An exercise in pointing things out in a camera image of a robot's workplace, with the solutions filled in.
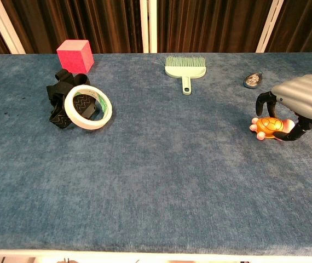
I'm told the right five-finger robot hand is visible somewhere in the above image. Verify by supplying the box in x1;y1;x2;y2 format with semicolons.
255;74;312;142

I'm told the orange and pink turtle toy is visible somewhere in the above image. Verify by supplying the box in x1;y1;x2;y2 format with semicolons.
249;116;296;141

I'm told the mint green hand brush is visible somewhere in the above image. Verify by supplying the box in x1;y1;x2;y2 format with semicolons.
153;55;207;96

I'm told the small grey oval object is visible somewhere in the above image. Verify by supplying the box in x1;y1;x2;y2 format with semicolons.
242;71;263;89

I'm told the blue felt table cloth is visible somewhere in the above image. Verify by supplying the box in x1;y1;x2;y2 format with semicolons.
0;52;312;257

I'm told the pink foam cube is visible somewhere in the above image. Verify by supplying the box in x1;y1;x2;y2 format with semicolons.
56;39;95;74

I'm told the white tape roll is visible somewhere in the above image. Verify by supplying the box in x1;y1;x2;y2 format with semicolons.
63;84;113;130

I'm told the white slotted post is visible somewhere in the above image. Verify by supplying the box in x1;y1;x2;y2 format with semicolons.
140;0;158;54
0;0;27;55
256;0;285;53

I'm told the black elastic strap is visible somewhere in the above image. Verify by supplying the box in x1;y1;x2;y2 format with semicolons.
46;69;96;129

